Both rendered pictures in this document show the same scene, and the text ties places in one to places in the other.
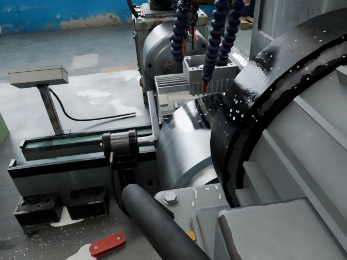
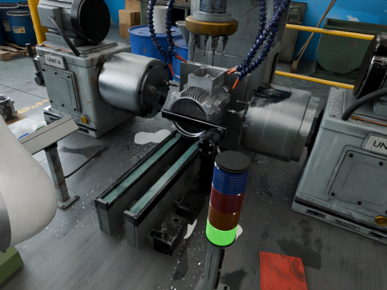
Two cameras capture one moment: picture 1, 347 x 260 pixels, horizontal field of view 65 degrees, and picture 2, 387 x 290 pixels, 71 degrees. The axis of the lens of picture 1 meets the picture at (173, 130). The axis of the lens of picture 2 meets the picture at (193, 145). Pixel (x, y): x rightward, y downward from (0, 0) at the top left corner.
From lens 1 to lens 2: 82 cm
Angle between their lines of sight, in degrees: 49
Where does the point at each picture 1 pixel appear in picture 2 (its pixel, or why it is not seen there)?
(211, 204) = (338, 111)
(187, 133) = (281, 102)
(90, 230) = not seen: hidden behind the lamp
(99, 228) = not seen: hidden behind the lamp
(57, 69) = (69, 121)
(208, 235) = (359, 113)
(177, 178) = (300, 120)
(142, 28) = (91, 64)
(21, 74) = (37, 139)
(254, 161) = not seen: outside the picture
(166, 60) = (148, 84)
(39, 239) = (193, 249)
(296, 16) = (240, 37)
